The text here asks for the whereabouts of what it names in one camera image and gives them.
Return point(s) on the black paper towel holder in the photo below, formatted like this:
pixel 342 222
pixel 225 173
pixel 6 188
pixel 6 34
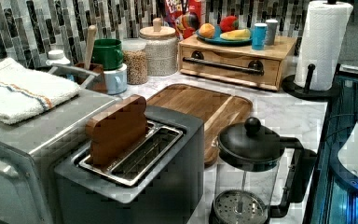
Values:
pixel 306 93

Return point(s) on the light blue mug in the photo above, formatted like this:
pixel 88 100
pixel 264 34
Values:
pixel 116 80

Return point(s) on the black glass french press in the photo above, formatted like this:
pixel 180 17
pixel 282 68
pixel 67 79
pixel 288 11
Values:
pixel 250 155

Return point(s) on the blue shaker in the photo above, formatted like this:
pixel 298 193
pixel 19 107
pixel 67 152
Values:
pixel 258 37

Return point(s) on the dark metal drawer handle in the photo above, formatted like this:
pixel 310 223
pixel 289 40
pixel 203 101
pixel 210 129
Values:
pixel 255 67

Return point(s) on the white striped folded towel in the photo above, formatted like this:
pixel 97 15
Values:
pixel 25 93

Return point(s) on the grey toaster oven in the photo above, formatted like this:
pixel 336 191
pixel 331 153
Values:
pixel 30 150

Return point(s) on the blue plate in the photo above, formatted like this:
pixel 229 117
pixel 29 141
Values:
pixel 218 41

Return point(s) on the glass jar of grains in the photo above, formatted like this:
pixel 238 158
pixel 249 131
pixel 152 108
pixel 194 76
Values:
pixel 135 59

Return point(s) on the orange fruit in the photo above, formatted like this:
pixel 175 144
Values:
pixel 207 30

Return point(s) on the yellow banana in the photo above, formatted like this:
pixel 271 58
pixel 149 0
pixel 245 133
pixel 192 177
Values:
pixel 236 35

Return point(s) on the wooden cutting board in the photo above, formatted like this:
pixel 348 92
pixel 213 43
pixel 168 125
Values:
pixel 216 109

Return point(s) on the cereal box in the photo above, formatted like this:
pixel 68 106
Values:
pixel 184 16

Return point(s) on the brown utensil holder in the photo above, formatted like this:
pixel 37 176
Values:
pixel 98 79

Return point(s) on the green mug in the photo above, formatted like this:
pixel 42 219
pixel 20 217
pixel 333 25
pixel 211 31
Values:
pixel 108 53

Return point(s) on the brown toast slice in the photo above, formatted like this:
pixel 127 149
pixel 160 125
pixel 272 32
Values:
pixel 116 129

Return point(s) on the white paper towel roll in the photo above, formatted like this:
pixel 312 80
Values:
pixel 323 34

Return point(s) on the wooden utensil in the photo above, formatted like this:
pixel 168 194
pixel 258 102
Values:
pixel 92 30

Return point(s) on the red fruit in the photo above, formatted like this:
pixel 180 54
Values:
pixel 229 23

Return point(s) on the white textured canister wooden lid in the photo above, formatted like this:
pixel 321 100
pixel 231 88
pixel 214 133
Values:
pixel 161 48

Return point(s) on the wooden drawer front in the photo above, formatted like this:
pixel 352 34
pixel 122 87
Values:
pixel 270 80

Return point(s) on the white bottle cap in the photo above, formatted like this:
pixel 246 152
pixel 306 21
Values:
pixel 57 56

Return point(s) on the grey two-slot toaster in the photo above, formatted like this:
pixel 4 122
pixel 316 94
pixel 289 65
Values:
pixel 166 193

